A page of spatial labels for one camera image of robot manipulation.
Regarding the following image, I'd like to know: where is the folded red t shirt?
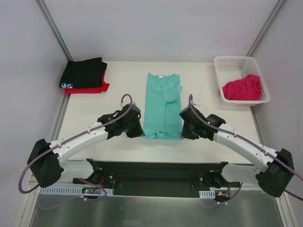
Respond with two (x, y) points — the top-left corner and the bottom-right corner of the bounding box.
(64, 72), (110, 95)

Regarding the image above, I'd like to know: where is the teal t shirt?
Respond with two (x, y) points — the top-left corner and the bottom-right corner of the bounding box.
(143, 73), (182, 140)

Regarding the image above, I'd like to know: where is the right white cable duct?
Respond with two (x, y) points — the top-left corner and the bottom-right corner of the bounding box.
(199, 190), (216, 199)

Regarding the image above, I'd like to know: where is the left white cable duct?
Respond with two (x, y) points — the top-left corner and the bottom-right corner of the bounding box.
(40, 185), (114, 196)

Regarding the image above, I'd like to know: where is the aluminium frame post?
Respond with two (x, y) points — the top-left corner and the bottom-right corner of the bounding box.
(36, 0), (73, 61)
(246, 0), (288, 57)

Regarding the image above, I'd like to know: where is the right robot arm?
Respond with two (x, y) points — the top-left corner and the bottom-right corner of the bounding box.
(179, 106), (294, 197)

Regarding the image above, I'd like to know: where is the left aluminium frame post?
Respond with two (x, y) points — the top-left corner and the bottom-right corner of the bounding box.
(36, 0), (73, 61)

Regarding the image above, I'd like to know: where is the white cable duct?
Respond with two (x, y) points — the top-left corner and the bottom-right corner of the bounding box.
(40, 185), (114, 196)
(199, 190), (216, 199)

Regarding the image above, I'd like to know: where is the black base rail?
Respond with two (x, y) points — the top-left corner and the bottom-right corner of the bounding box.
(87, 161), (240, 198)

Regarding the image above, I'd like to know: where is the folded black t shirt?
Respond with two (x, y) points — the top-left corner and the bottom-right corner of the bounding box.
(59, 57), (107, 88)

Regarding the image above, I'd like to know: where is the white plastic basket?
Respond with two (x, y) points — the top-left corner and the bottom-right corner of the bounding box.
(214, 56), (270, 106)

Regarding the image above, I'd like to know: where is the right aluminium frame post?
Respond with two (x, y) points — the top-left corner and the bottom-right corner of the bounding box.
(246, 0), (288, 57)

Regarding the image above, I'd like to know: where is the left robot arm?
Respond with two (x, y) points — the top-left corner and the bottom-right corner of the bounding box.
(27, 104), (143, 188)

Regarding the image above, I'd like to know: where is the pink t shirt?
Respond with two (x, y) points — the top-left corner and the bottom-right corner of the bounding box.
(222, 74), (262, 101)

